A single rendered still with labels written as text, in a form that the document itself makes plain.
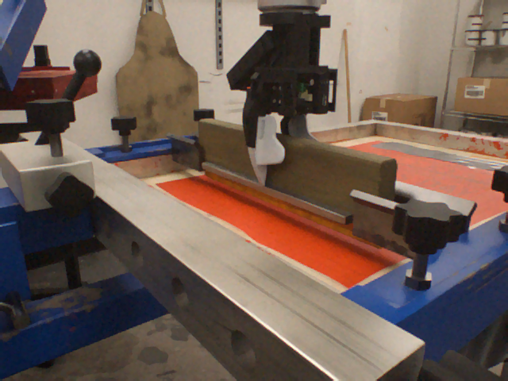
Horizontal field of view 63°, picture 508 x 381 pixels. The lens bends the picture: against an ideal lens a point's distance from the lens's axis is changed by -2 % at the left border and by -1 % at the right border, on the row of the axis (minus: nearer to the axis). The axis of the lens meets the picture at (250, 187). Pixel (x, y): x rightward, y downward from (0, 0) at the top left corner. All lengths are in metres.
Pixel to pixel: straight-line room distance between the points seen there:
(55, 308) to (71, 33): 2.12
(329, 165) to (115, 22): 2.20
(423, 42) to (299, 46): 4.24
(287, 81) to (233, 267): 0.28
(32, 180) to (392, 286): 0.29
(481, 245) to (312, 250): 0.17
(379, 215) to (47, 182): 0.30
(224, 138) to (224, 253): 0.38
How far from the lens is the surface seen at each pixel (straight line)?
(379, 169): 0.44
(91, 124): 2.55
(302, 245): 0.48
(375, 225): 0.44
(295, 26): 0.50
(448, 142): 1.06
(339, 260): 0.45
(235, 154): 0.61
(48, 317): 0.47
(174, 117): 2.65
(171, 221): 0.32
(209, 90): 2.86
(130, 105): 2.54
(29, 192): 0.37
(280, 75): 0.49
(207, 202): 0.61
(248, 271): 0.25
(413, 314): 0.29
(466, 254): 0.40
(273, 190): 0.54
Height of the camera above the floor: 1.16
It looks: 18 degrees down
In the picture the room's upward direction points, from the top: straight up
